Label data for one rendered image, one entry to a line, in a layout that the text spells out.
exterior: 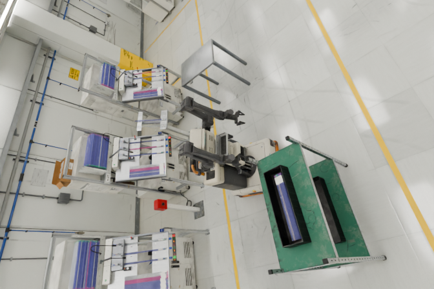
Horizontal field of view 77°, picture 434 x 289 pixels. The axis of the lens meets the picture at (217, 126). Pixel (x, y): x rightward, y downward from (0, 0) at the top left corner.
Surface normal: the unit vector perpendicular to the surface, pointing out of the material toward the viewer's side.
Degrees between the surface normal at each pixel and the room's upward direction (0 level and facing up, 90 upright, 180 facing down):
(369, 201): 0
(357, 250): 0
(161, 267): 47
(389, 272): 0
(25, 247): 90
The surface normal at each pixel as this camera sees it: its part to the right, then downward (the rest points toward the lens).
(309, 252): -0.72, -0.29
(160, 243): 0.00, -0.53
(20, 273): 0.68, -0.46
